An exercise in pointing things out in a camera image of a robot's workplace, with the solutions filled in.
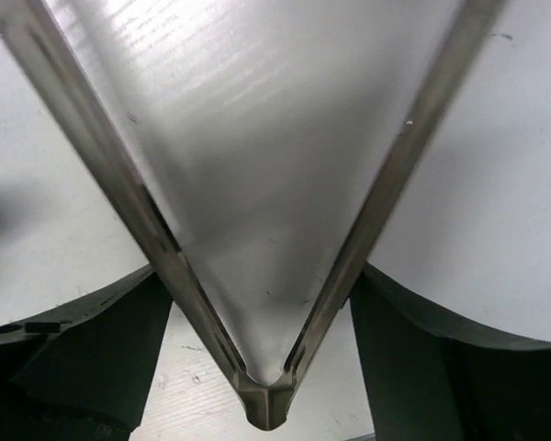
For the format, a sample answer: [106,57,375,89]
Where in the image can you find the metal bread tongs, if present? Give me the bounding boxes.
[0,1,504,431]

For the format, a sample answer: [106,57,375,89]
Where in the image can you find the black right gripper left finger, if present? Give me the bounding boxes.
[0,267,172,440]

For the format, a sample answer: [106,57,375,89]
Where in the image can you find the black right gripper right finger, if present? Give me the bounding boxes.
[350,266,551,440]

